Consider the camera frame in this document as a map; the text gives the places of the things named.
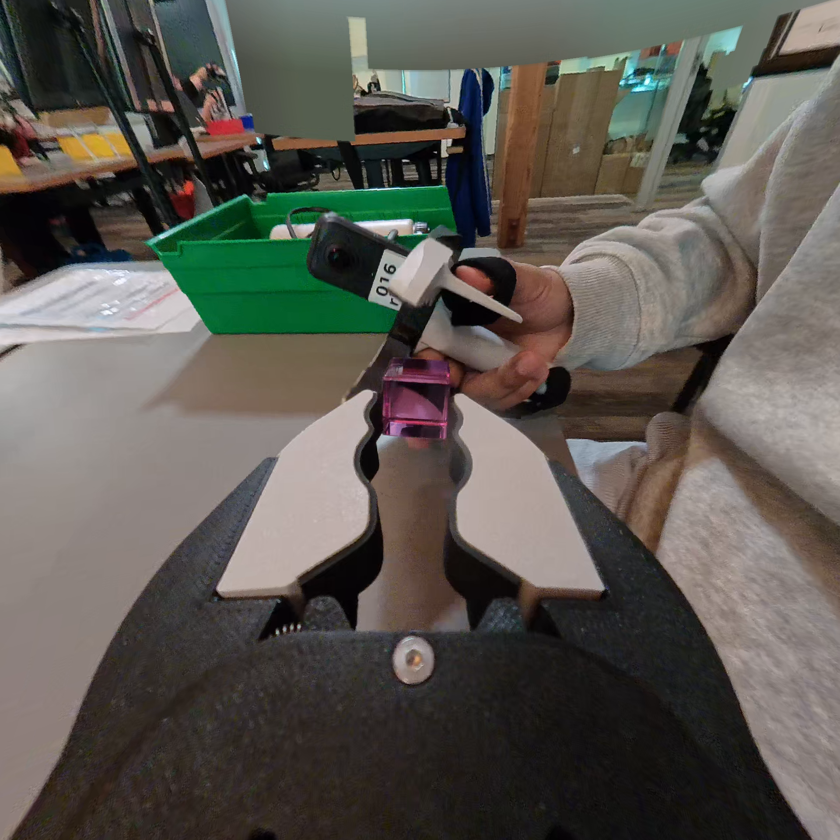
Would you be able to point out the white long object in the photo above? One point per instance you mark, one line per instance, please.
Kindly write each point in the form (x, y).
(289, 231)

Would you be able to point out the wooden post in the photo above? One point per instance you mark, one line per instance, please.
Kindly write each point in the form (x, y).
(522, 164)

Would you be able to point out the wooden table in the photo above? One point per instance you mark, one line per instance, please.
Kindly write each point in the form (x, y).
(394, 136)

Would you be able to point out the red tray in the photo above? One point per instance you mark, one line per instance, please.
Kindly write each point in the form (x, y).
(224, 127)

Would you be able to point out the blue jacket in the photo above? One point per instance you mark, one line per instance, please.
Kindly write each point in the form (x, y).
(467, 170)

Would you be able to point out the person's right forearm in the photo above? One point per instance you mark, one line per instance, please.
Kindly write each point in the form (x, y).
(656, 282)

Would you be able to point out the green plastic bin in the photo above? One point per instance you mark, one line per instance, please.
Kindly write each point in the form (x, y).
(262, 295)

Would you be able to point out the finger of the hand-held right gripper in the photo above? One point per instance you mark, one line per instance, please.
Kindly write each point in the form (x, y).
(377, 374)
(423, 275)

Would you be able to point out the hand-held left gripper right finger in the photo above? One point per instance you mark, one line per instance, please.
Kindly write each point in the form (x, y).
(525, 518)

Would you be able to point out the person's right hand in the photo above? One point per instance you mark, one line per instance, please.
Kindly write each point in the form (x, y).
(544, 315)

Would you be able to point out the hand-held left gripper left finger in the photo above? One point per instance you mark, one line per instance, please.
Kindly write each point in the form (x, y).
(302, 518)

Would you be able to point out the transparent purple cube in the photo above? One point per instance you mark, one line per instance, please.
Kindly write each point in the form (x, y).
(417, 407)

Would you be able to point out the white paper sheet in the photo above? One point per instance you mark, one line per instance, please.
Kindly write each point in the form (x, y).
(98, 302)

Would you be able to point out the cardboard sheets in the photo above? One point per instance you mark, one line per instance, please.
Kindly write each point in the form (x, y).
(577, 131)

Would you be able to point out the yellow tray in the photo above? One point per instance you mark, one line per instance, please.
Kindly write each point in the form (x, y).
(95, 143)

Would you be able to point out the black bag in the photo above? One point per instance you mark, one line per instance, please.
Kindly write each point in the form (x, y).
(400, 115)

